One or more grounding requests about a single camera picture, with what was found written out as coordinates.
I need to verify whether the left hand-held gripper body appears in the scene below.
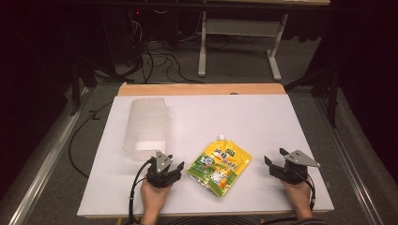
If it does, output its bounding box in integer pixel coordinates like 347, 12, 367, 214
145, 150, 176, 188

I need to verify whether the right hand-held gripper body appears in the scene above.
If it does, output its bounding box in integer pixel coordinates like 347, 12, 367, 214
272, 149, 322, 186

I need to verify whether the translucent plastic container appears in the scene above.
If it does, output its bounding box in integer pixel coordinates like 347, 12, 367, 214
122, 97, 171, 162

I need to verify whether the yellow green spouted pouch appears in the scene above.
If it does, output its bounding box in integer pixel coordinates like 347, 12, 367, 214
186, 134, 253, 199

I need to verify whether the person's left hand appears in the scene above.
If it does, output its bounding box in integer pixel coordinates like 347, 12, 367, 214
139, 179, 174, 220

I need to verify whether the person's right hand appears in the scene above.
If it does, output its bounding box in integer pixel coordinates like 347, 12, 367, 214
282, 180, 314, 220

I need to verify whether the white table mat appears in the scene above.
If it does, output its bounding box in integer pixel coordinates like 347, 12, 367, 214
76, 94, 335, 218

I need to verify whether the black metal stand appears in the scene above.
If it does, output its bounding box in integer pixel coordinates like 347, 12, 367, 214
69, 57, 99, 116
283, 60, 342, 129

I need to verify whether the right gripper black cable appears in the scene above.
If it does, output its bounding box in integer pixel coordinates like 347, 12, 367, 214
293, 170, 316, 211

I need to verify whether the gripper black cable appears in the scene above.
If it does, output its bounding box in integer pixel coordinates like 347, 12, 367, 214
293, 170, 316, 211
127, 157, 157, 225

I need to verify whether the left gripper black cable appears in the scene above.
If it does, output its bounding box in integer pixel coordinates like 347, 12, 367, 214
127, 157, 157, 225

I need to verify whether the aluminium floor rail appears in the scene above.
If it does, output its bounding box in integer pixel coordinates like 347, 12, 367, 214
8, 87, 92, 225
314, 97, 381, 225

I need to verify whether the thin black floor cable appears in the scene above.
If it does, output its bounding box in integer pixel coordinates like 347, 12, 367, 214
68, 101, 114, 180

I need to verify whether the black floor cable bundle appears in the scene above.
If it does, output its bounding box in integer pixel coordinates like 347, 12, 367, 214
116, 18, 206, 84

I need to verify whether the white metal desk frame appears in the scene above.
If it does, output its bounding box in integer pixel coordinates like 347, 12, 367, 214
197, 10, 289, 83

